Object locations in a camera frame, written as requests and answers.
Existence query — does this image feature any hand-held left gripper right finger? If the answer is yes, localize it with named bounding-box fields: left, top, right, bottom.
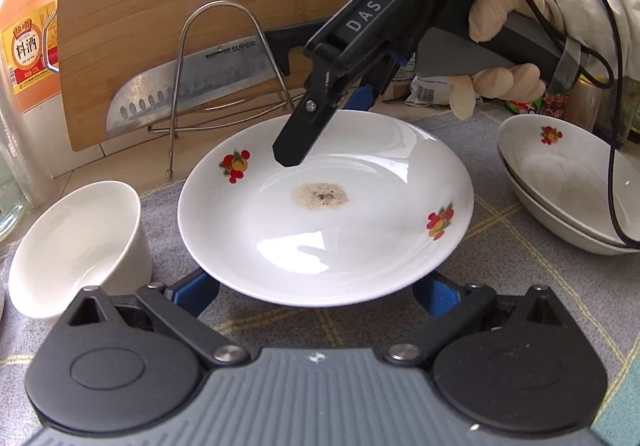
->
left=384, top=272, right=567, bottom=370

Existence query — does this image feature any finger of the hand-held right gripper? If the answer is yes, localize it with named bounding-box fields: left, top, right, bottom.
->
left=272, top=54, right=352, bottom=167
left=342, top=51, right=416, bottom=113

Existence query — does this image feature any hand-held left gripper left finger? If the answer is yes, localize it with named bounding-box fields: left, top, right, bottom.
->
left=67, top=270, right=250, bottom=370

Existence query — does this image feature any white floral plate stained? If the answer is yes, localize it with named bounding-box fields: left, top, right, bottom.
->
left=177, top=110, right=475, bottom=309

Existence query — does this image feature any white floral bowl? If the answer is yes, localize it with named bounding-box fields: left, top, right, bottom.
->
left=7, top=180, right=152, bottom=327

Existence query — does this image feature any large white floral plate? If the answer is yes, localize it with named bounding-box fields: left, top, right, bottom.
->
left=497, top=115, right=640, bottom=247

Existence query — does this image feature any person's right hand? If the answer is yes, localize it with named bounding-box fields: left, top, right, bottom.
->
left=449, top=0, right=560, bottom=121

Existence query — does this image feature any grey teal checked dish towel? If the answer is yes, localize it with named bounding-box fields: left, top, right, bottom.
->
left=0, top=109, right=640, bottom=432

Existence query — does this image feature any white blue food bag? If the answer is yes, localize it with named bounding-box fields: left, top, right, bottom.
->
left=385, top=69, right=483, bottom=108

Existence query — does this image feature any sauce jar green lid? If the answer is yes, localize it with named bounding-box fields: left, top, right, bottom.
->
left=504, top=94, right=568, bottom=121

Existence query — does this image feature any small jar yellow lid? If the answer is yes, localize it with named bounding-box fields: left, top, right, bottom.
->
left=565, top=76, right=603, bottom=133

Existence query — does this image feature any large plastic wrap roll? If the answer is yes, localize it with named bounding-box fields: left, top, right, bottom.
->
left=0, top=61, right=53, bottom=209

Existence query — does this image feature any orange cooking wine bottle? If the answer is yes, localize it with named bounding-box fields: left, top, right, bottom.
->
left=0, top=0, right=63, bottom=114

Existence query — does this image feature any steel kitchen knife black handle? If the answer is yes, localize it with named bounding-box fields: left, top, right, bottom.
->
left=106, top=24, right=321, bottom=139

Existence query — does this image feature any metal wire rack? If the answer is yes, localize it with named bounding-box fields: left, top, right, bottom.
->
left=147, top=1, right=296, bottom=179

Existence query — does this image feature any black cable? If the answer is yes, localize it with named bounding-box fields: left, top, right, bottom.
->
left=477, top=0, right=640, bottom=249

